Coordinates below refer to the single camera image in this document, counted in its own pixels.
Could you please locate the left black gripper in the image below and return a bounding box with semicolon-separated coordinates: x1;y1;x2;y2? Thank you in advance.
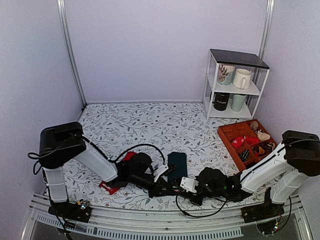
129;173;174;199

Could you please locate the dark green reindeer sock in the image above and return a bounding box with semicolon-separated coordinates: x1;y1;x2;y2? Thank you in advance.
167;152;188;187

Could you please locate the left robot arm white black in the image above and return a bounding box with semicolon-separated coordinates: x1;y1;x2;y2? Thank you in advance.
38;122;176;217

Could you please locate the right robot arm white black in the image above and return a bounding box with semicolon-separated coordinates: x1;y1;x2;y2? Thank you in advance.
180;130;320;218

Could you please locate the floral patterned table mat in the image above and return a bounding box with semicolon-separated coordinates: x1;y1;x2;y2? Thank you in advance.
63;103;239;214

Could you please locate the red snowflake rolled sock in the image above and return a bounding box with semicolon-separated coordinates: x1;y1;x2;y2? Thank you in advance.
231;136;246;149

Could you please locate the orange compartment organizer tray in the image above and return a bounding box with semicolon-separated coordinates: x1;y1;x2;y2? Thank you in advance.
218;119;277;172

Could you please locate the beige rolled sock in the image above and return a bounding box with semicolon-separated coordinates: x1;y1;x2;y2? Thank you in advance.
249;121;271;142

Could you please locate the black mug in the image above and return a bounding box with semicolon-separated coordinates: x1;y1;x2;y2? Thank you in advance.
213;92;230;111

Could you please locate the pale green cup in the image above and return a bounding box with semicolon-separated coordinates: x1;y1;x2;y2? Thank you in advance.
231;94;247;112

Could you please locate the white ribbed mug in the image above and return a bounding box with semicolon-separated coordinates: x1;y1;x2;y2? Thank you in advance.
232;68;252;90

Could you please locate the floral ceramic mug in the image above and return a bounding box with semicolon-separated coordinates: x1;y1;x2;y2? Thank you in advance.
217;63;235;86

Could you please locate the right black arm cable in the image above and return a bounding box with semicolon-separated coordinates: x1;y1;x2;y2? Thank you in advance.
175;138;320;218

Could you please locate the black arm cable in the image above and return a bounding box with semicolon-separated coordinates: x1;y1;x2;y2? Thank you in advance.
27;134;166;176
175;138;320;218

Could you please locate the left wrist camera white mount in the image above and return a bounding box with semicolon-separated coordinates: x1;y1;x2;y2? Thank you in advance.
153;164;176;183

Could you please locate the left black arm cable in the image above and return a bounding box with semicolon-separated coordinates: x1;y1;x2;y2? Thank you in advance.
27;134;166;176

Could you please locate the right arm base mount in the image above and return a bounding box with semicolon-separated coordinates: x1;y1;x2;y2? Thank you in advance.
241;187;285;235

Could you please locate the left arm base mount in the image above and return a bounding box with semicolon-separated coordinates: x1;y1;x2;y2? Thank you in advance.
48;189;92;223

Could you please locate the front aluminium rail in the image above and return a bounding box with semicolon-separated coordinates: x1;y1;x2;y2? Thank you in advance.
21;199;313;240

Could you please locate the white wire shelf rack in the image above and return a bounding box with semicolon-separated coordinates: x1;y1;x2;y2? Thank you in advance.
203;49;270;120

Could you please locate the right aluminium frame post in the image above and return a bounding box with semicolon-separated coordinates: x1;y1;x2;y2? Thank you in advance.
258;0;275;60

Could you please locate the aluminium frame post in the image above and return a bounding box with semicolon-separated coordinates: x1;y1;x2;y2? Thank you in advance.
56;0;88;109
258;0;275;60

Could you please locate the left aluminium frame post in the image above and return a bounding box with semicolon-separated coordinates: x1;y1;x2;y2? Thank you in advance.
56;0;88;109

